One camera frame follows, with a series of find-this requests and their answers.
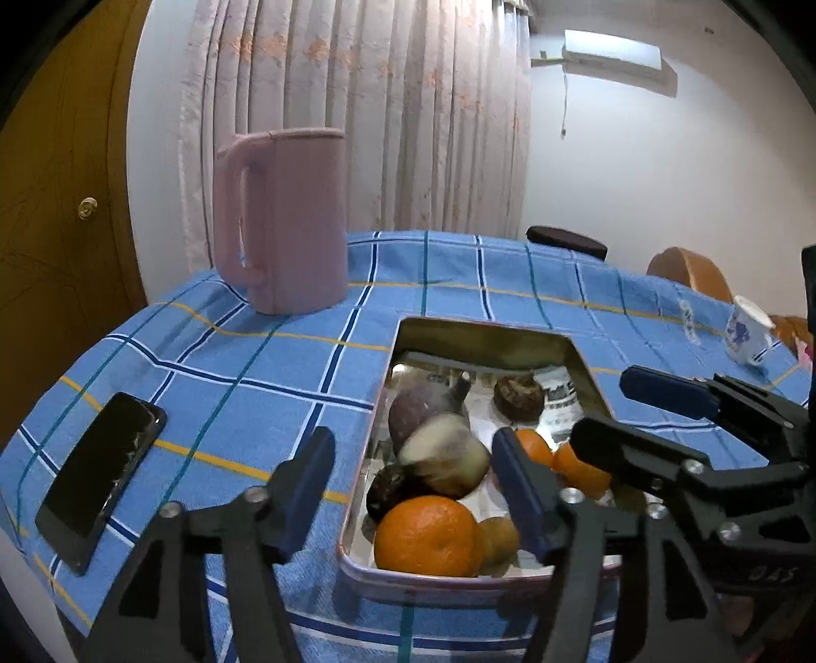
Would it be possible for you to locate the dark round stool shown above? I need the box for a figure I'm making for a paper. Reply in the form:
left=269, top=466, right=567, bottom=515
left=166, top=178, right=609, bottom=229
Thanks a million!
left=526, top=225, right=608, bottom=261

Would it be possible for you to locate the white mug with blue print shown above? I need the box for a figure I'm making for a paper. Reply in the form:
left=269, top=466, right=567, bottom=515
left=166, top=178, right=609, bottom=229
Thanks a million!
left=725, top=294, right=777, bottom=367

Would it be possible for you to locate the rectangular metal tin box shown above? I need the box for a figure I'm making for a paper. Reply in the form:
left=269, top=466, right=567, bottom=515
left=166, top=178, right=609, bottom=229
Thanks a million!
left=338, top=315, right=622, bottom=603

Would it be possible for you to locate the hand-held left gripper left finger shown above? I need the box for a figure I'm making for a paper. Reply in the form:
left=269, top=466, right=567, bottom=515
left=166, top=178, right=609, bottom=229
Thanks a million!
left=83, top=428, right=337, bottom=663

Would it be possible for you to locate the printed paper leaflet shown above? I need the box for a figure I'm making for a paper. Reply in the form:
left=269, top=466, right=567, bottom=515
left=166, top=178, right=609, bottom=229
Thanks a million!
left=389, top=363, right=584, bottom=447

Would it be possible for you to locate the dark brown round taro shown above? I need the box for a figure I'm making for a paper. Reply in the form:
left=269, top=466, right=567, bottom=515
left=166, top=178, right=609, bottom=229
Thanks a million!
left=365, top=464, right=422, bottom=524

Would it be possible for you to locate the white wall air conditioner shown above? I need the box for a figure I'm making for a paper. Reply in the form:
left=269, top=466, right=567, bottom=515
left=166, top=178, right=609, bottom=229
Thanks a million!
left=563, top=29, right=678, bottom=98

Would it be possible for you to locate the blue plaid tablecloth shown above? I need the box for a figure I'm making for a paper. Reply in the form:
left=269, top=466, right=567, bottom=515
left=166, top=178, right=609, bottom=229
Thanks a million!
left=0, top=229, right=810, bottom=663

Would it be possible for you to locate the small brown taro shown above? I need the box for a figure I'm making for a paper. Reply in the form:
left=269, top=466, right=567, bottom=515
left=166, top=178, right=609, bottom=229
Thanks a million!
left=493, top=373, right=547, bottom=422

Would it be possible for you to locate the brown leather armchair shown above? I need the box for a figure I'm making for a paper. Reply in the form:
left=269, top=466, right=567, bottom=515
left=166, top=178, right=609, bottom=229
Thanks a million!
left=647, top=247, right=734, bottom=303

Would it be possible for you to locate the black smartphone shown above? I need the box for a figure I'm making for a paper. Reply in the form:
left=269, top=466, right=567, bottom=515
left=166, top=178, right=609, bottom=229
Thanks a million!
left=35, top=392, right=168, bottom=576

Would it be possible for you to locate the orange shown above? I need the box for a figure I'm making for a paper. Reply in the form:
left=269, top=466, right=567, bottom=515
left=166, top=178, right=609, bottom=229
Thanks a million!
left=551, top=440, right=613, bottom=499
left=515, top=428, right=554, bottom=471
left=374, top=496, right=486, bottom=578

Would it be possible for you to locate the brown leather sofa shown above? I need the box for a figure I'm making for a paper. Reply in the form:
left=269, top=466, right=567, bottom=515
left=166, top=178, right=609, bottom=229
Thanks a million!
left=770, top=314, right=810, bottom=348

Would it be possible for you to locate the purple pear-shaped root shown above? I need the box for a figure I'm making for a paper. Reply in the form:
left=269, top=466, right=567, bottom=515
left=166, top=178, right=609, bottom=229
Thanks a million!
left=388, top=373, right=473, bottom=456

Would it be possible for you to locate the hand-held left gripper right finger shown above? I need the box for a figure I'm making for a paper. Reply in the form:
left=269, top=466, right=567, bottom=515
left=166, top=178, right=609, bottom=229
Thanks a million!
left=492, top=428, right=741, bottom=663

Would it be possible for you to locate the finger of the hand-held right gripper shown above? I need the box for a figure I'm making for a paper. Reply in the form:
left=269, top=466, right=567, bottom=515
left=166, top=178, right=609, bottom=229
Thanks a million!
left=569, top=416, right=812, bottom=514
left=620, top=365, right=816, bottom=450

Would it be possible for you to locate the pale floral curtain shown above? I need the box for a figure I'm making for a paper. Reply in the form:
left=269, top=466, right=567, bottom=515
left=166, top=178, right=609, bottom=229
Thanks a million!
left=178, top=0, right=533, bottom=275

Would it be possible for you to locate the pink electric kettle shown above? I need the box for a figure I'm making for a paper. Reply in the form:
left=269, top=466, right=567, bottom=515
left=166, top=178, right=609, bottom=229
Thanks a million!
left=213, top=127, right=349, bottom=315

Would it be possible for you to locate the wooden door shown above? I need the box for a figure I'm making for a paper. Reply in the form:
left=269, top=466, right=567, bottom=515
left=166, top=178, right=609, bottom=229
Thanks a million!
left=0, top=0, right=154, bottom=447

